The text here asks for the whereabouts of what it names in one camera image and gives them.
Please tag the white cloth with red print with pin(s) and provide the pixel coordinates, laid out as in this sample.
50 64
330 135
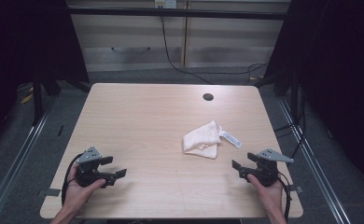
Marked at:
202 140

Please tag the person's left hand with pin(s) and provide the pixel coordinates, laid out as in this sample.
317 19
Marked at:
76 196

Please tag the metal floor rail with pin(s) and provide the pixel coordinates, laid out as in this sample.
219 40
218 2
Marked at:
13 165
314 161

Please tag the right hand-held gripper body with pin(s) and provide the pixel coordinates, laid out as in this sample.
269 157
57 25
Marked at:
265 171

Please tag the yellow floor tape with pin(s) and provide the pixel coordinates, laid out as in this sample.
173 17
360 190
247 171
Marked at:
26 99

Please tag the dark curtain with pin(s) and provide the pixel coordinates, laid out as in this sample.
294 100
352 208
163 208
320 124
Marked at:
21 40
342 77

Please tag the person's right hand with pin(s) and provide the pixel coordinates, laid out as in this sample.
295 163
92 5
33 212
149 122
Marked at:
268 196

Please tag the black horizontal frame bar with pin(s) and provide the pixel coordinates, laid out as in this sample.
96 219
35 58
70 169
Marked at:
177 13

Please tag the white wall power outlet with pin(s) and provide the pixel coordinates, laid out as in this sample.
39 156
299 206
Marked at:
165 3

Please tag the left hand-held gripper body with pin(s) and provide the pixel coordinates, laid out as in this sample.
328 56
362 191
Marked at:
86 174

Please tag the grey tape piece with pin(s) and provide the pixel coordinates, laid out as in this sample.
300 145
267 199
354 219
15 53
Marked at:
48 192
295 188

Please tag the small black floor strip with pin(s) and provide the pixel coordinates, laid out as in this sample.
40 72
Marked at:
60 130

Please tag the black metal stand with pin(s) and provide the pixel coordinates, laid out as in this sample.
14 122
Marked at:
37 99

